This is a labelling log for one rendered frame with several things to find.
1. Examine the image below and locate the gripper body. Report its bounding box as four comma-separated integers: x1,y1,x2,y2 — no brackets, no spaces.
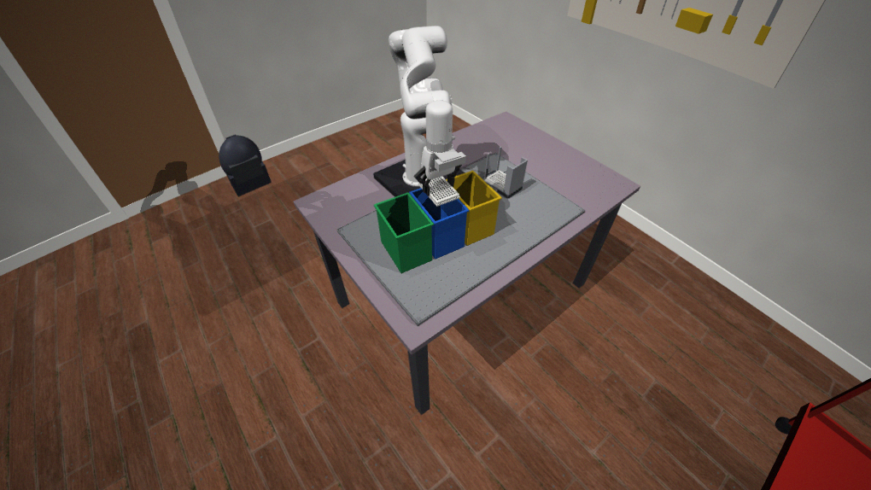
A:
421,146,455,180

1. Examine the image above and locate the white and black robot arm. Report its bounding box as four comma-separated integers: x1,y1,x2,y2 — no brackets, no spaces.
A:
389,26,466,186

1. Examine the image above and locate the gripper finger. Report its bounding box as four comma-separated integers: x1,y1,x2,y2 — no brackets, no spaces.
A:
447,165,462,187
414,166,431,196

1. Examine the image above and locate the blue bin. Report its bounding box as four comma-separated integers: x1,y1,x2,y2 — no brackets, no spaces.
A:
410,188,469,259

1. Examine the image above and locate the yellow open-top bin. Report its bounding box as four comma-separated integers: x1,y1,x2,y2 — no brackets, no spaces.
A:
453,171,502,246

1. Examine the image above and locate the green open-top bin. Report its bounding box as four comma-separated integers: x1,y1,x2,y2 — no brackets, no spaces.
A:
375,192,434,273

